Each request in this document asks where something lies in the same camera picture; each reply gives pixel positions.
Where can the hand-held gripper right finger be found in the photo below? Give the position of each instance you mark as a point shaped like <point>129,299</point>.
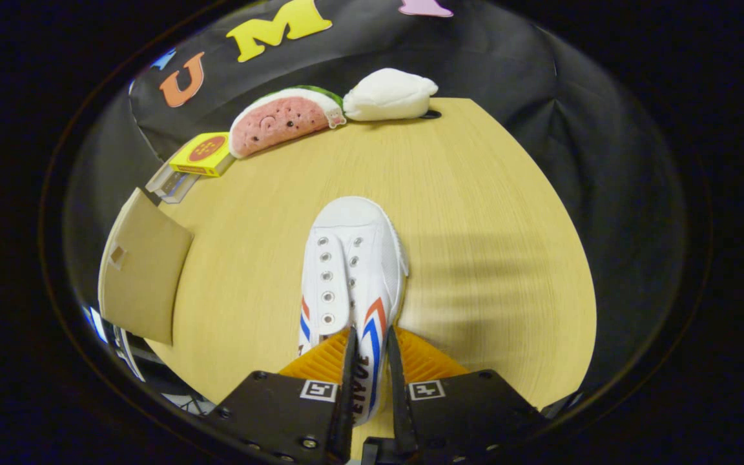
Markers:
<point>398,400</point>

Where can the white plush toy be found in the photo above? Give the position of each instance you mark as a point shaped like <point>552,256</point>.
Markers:
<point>388,95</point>

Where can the white striped shoe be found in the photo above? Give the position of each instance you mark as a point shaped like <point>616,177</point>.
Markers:
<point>372,258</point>

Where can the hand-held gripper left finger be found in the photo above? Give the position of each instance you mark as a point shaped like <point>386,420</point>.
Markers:
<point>348,387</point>

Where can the white storage box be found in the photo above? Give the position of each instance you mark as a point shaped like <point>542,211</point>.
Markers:
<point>146,278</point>

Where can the watermelon slice plush toy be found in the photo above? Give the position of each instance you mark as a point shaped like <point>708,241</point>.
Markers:
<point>275,123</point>

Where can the blue book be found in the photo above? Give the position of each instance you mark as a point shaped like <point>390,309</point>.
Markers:
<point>183,186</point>

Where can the yellow book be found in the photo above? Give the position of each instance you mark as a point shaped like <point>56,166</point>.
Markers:
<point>203,154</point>

